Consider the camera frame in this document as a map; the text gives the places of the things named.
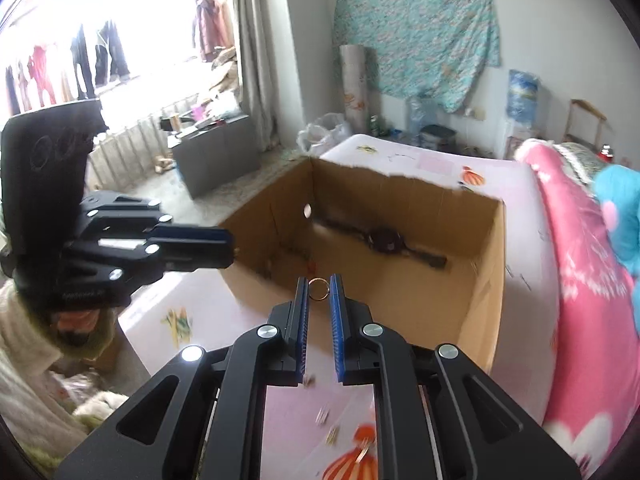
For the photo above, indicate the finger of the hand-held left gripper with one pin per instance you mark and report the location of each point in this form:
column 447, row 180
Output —
column 200, row 256
column 195, row 235

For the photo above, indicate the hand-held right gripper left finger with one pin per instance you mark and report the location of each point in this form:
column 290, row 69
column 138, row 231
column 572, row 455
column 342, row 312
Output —
column 301, row 330

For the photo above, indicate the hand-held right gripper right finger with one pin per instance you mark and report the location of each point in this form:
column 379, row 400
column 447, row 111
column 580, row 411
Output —
column 337, row 340

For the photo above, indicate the black round wristwatch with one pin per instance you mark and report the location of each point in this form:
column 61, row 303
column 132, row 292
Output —
column 382, row 240

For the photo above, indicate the brown cardboard box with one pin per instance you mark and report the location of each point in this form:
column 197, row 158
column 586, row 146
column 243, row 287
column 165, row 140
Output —
column 480, row 285

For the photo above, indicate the person's left forearm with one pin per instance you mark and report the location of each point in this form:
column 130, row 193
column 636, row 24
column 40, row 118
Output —
column 30, row 360

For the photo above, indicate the beige slippers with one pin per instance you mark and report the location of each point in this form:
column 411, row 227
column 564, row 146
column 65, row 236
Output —
column 162, row 163

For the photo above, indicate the dark grey cabinet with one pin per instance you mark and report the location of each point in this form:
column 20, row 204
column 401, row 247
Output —
column 220, row 155

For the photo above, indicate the hanging red garment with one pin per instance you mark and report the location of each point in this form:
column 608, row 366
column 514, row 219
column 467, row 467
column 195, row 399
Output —
column 42, row 75

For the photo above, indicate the hanging dark trousers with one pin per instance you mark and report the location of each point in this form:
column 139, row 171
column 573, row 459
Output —
column 82, row 65
column 112, row 55

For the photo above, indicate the white plastic bag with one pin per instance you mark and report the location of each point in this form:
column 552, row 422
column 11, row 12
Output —
column 325, row 135

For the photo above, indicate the person's fluffy green white clothing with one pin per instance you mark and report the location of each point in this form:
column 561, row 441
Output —
column 100, row 405

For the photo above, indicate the grey window curtain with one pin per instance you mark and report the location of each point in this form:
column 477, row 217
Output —
column 255, row 60

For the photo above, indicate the pink printed table cover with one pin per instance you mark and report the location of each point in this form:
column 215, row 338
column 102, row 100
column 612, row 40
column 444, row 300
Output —
column 435, row 165

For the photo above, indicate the hanging brown jacket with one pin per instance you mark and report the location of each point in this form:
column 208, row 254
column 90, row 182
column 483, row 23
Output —
column 212, row 30

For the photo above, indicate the rolled paper tube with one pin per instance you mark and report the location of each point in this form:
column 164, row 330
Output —
column 357, row 85

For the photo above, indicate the dark round container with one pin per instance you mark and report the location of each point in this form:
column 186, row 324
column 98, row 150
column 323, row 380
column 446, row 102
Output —
column 437, row 139

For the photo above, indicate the clear plastic water jug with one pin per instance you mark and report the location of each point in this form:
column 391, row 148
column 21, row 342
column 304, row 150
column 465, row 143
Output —
column 422, row 115

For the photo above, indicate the pink flower blanket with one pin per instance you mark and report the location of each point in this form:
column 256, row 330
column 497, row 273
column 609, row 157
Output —
column 590, row 335

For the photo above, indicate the white water dispenser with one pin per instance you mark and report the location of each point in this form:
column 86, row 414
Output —
column 520, row 140

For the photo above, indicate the teal floral cloth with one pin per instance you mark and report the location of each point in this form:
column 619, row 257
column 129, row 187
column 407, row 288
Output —
column 415, row 35

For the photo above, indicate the lace trimmed cushion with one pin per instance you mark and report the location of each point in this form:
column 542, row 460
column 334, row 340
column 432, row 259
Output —
column 575, row 157

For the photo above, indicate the blue water bottle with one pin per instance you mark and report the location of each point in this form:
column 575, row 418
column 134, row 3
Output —
column 522, row 95

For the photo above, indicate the blue patterned quilt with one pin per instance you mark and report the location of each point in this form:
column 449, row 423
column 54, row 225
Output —
column 620, row 185

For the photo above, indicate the wooden chair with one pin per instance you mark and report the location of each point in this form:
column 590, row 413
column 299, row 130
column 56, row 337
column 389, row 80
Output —
column 590, row 108

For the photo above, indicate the white wall radiator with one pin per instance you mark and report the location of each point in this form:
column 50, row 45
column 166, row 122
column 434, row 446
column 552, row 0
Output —
column 130, row 145

